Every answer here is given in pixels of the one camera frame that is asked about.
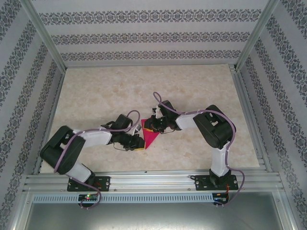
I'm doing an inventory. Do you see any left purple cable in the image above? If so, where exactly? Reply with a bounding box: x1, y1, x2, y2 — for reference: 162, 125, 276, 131
53, 109, 142, 210

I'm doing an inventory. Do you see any grey metal sheet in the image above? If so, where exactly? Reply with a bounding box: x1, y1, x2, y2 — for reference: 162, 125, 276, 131
24, 191, 295, 230

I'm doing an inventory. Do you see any aluminium frame beam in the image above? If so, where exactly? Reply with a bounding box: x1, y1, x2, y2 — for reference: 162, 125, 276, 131
272, 190, 302, 230
6, 190, 34, 230

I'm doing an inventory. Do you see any purple cable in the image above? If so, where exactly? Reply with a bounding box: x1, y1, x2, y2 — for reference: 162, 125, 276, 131
153, 92, 247, 209
53, 109, 142, 210

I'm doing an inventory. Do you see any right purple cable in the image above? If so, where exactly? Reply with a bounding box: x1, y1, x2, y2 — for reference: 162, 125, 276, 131
153, 92, 247, 209

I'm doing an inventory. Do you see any circuit board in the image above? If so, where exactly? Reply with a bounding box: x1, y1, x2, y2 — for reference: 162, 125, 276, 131
213, 193, 230, 205
78, 194, 100, 202

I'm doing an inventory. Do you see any aluminium mounting rail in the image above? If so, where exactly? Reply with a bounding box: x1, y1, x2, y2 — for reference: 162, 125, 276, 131
23, 169, 283, 193

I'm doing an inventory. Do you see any thin black wire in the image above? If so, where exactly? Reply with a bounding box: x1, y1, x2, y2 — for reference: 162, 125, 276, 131
112, 142, 131, 152
158, 126, 176, 134

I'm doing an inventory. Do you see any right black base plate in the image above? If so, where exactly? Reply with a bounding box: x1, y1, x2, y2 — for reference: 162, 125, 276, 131
192, 174, 240, 192

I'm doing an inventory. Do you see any right thin black wire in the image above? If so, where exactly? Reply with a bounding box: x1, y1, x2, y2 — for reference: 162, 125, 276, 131
158, 126, 176, 134

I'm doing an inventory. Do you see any aluminium frame post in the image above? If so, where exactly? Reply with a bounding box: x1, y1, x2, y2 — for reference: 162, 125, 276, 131
20, 0, 67, 70
236, 0, 281, 70

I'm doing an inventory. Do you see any right circuit board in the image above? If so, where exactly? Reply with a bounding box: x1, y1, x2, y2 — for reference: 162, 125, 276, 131
213, 193, 230, 205

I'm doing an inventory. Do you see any left thin black wire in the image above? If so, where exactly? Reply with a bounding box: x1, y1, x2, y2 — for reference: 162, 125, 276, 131
112, 142, 131, 152

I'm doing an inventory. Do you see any left circuit board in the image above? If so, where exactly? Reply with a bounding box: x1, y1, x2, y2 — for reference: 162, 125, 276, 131
78, 194, 100, 202

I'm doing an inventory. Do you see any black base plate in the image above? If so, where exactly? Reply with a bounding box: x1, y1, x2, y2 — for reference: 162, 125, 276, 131
192, 174, 240, 192
66, 176, 111, 193

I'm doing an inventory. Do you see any aluminium side rail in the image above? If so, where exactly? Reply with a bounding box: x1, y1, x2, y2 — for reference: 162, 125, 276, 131
229, 64, 273, 173
33, 67, 66, 175

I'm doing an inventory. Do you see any slotted grey cable duct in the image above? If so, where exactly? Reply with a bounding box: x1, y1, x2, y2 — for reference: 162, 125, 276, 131
32, 193, 214, 204

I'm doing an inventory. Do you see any magenta cloth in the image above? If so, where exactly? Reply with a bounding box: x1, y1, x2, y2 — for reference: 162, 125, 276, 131
140, 118, 161, 150

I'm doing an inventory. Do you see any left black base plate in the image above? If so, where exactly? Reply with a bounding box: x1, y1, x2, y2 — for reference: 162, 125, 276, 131
66, 176, 111, 193

